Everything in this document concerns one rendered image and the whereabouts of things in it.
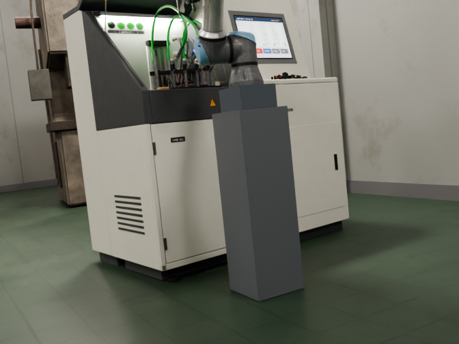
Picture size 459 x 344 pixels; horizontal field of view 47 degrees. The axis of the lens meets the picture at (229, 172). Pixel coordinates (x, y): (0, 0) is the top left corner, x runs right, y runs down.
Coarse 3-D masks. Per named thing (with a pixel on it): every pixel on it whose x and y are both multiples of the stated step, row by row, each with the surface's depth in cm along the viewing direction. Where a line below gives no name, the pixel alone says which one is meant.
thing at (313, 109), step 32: (224, 0) 322; (256, 0) 338; (288, 0) 356; (288, 64) 341; (288, 96) 307; (320, 96) 323; (320, 128) 323; (320, 160) 323; (320, 192) 323; (320, 224) 324
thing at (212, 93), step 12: (156, 96) 254; (168, 96) 258; (180, 96) 262; (192, 96) 266; (204, 96) 271; (216, 96) 275; (156, 108) 254; (168, 108) 258; (180, 108) 262; (192, 108) 266; (204, 108) 271; (216, 108) 275; (156, 120) 254; (168, 120) 258; (180, 120) 262
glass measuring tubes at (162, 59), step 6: (150, 42) 308; (156, 42) 310; (162, 42) 313; (150, 48) 309; (156, 48) 311; (162, 48) 313; (150, 54) 309; (162, 54) 313; (150, 60) 311; (156, 60) 312; (162, 60) 314; (150, 66) 311; (162, 66) 314; (150, 78) 311; (162, 78) 316; (150, 84) 312; (162, 84) 316; (168, 84) 319
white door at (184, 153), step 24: (168, 144) 258; (192, 144) 266; (168, 168) 258; (192, 168) 266; (216, 168) 275; (168, 192) 258; (192, 192) 266; (216, 192) 275; (168, 216) 258; (192, 216) 266; (216, 216) 275; (168, 240) 258; (192, 240) 266; (216, 240) 276
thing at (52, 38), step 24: (48, 0) 590; (72, 0) 600; (24, 24) 624; (48, 24) 591; (48, 48) 595; (48, 72) 598; (48, 96) 599; (72, 96) 654; (48, 120) 679; (72, 120) 597; (72, 144) 602; (72, 168) 603; (72, 192) 604
